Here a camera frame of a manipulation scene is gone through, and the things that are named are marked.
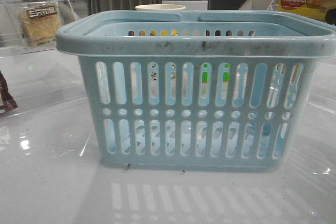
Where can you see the yellow popcorn paper cup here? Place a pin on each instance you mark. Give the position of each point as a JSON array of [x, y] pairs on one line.
[[159, 7]]

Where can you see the packaged bread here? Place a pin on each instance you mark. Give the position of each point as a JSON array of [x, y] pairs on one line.
[[35, 22]]

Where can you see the light blue plastic basket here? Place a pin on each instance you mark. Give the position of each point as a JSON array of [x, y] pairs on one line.
[[213, 89]]

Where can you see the clear acrylic display shelf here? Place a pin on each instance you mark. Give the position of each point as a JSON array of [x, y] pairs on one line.
[[33, 73]]

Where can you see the grey armchair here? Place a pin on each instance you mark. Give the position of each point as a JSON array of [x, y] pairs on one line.
[[256, 5]]

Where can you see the red almond cookie packet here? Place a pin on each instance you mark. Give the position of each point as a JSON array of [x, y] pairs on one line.
[[7, 101]]

